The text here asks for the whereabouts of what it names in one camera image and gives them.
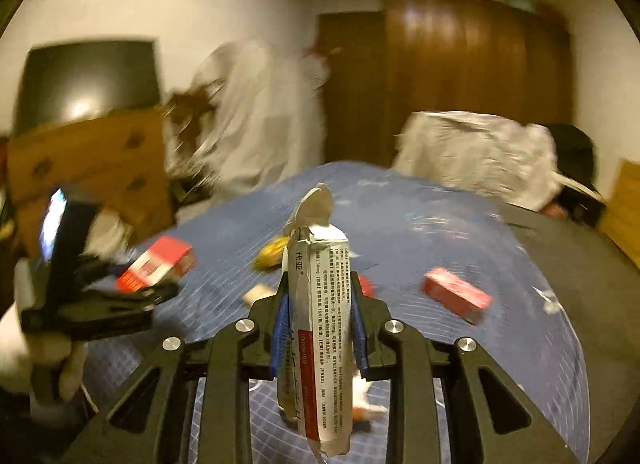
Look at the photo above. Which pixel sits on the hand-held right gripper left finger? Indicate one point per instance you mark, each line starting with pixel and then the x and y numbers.
pixel 280 334

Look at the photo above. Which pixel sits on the blue checked blanket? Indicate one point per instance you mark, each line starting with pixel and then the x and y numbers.
pixel 425 224

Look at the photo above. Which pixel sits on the white medicine carton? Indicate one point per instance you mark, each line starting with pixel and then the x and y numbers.
pixel 325 294

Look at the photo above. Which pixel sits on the black television screen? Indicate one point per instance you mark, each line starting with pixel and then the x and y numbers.
pixel 90 84

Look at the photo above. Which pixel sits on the yellow wrapper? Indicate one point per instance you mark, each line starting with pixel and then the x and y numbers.
pixel 270 255

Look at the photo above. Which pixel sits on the dark grey bed sheet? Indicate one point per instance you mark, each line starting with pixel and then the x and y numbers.
pixel 590 304

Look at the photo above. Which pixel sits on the red cardboard box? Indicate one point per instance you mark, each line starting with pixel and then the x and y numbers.
pixel 457 294
pixel 160 264

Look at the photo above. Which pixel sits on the dark wooden wardrobe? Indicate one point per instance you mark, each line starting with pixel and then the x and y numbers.
pixel 460 79

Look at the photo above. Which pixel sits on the striped white cloth cover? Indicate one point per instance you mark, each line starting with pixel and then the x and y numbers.
pixel 260 114

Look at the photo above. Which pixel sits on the black cloth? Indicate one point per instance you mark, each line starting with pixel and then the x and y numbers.
pixel 575 154

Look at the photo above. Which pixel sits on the white crumpled sheet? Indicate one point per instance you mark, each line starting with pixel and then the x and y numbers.
pixel 475 159

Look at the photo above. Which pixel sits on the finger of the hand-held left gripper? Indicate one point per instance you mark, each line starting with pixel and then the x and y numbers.
pixel 100 266
pixel 115 311

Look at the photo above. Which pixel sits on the wooden dresser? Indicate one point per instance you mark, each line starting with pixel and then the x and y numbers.
pixel 100 164

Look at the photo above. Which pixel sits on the white plastic bucket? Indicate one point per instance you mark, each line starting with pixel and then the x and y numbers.
pixel 15 349

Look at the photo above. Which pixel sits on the dark wooden door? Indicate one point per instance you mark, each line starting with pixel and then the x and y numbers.
pixel 350 94

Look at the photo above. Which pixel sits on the small beige block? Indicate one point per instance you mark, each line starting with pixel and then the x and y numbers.
pixel 256 295

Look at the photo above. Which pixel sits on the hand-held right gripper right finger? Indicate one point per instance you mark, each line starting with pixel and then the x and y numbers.
pixel 359 334

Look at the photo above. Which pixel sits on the red and white hanging item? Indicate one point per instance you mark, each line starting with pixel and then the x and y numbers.
pixel 317 64

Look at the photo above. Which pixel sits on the wooden headboard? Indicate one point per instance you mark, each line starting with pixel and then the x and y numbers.
pixel 625 214

